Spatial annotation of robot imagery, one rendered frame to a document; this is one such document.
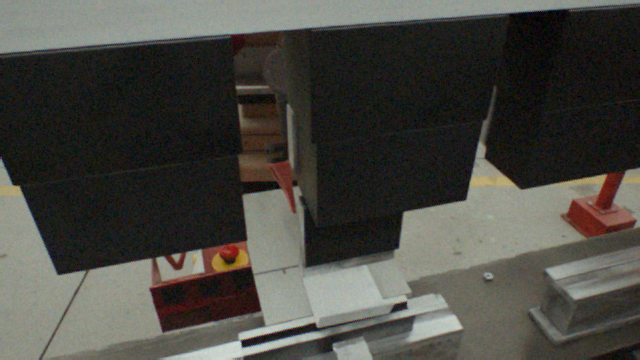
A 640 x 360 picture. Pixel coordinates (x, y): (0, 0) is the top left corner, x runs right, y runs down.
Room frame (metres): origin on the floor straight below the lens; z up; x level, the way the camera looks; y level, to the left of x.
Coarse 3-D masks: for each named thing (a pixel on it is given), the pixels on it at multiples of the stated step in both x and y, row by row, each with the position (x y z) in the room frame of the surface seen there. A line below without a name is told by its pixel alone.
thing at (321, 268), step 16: (304, 208) 0.33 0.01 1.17; (304, 224) 0.33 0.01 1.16; (352, 224) 0.34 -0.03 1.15; (368, 224) 0.35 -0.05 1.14; (384, 224) 0.35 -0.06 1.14; (400, 224) 0.36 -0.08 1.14; (304, 240) 0.33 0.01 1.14; (320, 240) 0.33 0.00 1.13; (336, 240) 0.34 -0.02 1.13; (352, 240) 0.34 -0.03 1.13; (368, 240) 0.35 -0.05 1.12; (384, 240) 0.35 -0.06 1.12; (400, 240) 0.36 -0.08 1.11; (304, 256) 0.33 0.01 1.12; (320, 256) 0.33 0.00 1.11; (336, 256) 0.34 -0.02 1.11; (352, 256) 0.34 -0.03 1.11; (368, 256) 0.36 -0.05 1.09; (384, 256) 0.36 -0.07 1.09; (304, 272) 0.34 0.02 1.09; (320, 272) 0.34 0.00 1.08
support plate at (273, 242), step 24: (264, 192) 0.60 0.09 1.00; (264, 216) 0.54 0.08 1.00; (288, 216) 0.54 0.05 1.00; (264, 240) 0.49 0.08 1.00; (288, 240) 0.49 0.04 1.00; (264, 264) 0.44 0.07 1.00; (288, 264) 0.44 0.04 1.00; (384, 264) 0.44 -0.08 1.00; (264, 288) 0.40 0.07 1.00; (288, 288) 0.40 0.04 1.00; (384, 288) 0.40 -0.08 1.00; (408, 288) 0.40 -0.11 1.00; (264, 312) 0.36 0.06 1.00; (288, 312) 0.36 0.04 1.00; (312, 312) 0.36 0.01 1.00
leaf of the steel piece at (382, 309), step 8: (384, 304) 0.35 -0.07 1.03; (392, 304) 0.35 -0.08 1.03; (344, 312) 0.34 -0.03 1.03; (352, 312) 0.34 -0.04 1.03; (360, 312) 0.34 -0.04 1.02; (368, 312) 0.35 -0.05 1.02; (376, 312) 0.35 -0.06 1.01; (384, 312) 0.36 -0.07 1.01; (320, 320) 0.33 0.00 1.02; (328, 320) 0.33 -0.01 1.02; (336, 320) 0.34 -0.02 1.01; (344, 320) 0.34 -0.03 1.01; (352, 320) 0.35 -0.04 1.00
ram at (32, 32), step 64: (0, 0) 0.25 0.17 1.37; (64, 0) 0.26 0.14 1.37; (128, 0) 0.27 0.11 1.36; (192, 0) 0.28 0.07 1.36; (256, 0) 0.29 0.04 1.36; (320, 0) 0.30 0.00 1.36; (384, 0) 0.31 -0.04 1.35; (448, 0) 0.33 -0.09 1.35; (512, 0) 0.34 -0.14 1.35; (576, 0) 0.36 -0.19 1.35
